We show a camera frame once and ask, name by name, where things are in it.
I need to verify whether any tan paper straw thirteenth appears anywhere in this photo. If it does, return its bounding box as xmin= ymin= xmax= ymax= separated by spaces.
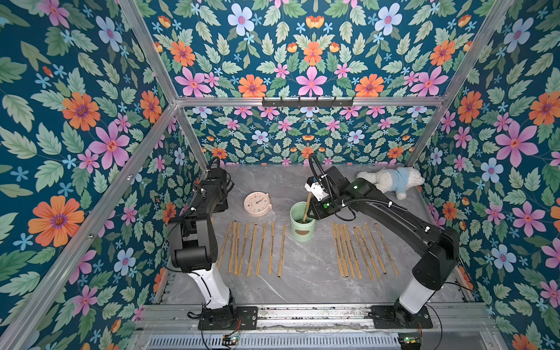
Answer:
xmin=353 ymin=227 xmax=374 ymax=281

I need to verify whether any tan paper straw fifteenth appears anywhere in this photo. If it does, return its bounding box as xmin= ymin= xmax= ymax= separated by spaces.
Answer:
xmin=365 ymin=223 xmax=386 ymax=275

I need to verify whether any tan paper straw eleventh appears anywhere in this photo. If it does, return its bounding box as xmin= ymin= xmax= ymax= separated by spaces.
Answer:
xmin=341 ymin=225 xmax=356 ymax=278

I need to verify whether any tan paper straw sixteenth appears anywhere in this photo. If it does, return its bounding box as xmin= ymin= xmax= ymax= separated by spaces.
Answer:
xmin=375 ymin=223 xmax=399 ymax=276

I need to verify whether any tan paper straw fourteenth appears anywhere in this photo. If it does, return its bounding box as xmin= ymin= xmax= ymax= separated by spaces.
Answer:
xmin=358 ymin=226 xmax=381 ymax=279

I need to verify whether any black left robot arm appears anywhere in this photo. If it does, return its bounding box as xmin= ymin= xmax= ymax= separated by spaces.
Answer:
xmin=168 ymin=156 xmax=233 ymax=310

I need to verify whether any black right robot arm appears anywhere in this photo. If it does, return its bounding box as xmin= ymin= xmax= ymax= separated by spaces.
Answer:
xmin=306 ymin=155 xmax=460 ymax=323

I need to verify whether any bundle of paper straws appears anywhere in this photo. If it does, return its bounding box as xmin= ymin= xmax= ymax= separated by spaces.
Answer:
xmin=302 ymin=192 xmax=312 ymax=224

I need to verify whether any light green metal cup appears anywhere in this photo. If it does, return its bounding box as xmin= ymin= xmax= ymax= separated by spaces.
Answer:
xmin=290 ymin=201 xmax=316 ymax=242

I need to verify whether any round beige kitchen timer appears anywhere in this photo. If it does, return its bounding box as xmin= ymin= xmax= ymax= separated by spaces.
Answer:
xmin=244 ymin=191 xmax=272 ymax=217

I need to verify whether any white plush toy blue shirt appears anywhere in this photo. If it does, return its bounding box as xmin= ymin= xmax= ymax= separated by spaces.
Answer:
xmin=357 ymin=167 xmax=425 ymax=200

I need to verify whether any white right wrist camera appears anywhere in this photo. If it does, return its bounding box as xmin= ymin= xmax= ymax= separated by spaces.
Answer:
xmin=305 ymin=177 xmax=329 ymax=202

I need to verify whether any black wall hook rail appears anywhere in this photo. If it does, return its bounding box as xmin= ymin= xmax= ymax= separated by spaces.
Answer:
xmin=261 ymin=96 xmax=354 ymax=109

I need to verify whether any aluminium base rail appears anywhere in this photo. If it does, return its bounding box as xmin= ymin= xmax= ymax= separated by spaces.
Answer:
xmin=128 ymin=303 xmax=507 ymax=349

